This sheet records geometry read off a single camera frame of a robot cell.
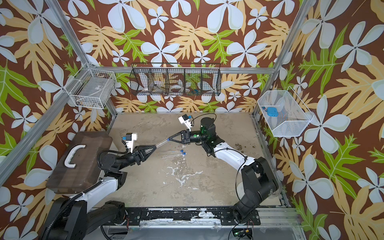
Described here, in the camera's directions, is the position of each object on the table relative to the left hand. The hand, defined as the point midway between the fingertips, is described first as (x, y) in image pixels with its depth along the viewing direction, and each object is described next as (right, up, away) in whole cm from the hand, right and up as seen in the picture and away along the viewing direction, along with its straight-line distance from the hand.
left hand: (157, 148), depth 69 cm
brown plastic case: (-40, -11, +4) cm, 42 cm away
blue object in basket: (+64, +19, +16) cm, 69 cm away
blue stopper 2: (+10, -5, +29) cm, 31 cm away
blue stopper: (+11, -7, +27) cm, 31 cm away
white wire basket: (-42, +33, +16) cm, 56 cm away
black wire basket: (+6, +42, +27) cm, 50 cm away
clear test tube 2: (+2, -6, +31) cm, 32 cm away
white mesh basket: (+69, +18, +15) cm, 73 cm away
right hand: (+6, +3, 0) cm, 7 cm away
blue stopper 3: (+5, +4, +1) cm, 7 cm away
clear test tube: (+3, -8, +27) cm, 28 cm away
